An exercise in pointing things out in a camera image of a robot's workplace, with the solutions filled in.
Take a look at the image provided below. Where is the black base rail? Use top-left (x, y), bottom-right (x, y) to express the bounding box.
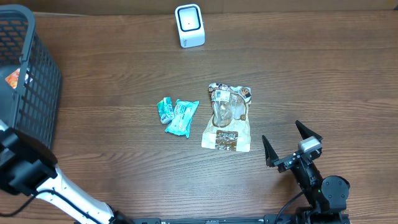
top-left (130, 215), bottom-right (351, 224)

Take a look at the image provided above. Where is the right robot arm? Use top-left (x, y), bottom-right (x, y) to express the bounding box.
top-left (262, 121), bottom-right (350, 224)

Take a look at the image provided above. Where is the grey plastic mesh basket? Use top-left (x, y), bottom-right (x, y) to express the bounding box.
top-left (1, 4), bottom-right (62, 148)

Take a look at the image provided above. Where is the brown white snack bag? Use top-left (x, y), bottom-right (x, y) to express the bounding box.
top-left (201, 83), bottom-right (252, 152)

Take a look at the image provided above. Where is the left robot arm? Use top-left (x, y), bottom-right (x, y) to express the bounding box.
top-left (1, 122), bottom-right (132, 224)

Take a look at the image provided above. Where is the orange packet in basket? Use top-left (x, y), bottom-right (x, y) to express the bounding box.
top-left (5, 68), bottom-right (33, 89)

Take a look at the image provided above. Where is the teal wet wipes pack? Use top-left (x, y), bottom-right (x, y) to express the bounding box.
top-left (165, 99), bottom-right (200, 138)

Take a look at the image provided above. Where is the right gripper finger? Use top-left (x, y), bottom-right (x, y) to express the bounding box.
top-left (295, 120), bottom-right (323, 141)
top-left (262, 135), bottom-right (279, 166)

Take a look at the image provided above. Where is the small green white packet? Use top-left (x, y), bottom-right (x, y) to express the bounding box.
top-left (157, 96), bottom-right (175, 124)

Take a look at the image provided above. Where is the white barcode scanner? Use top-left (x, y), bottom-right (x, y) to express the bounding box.
top-left (175, 4), bottom-right (205, 49)

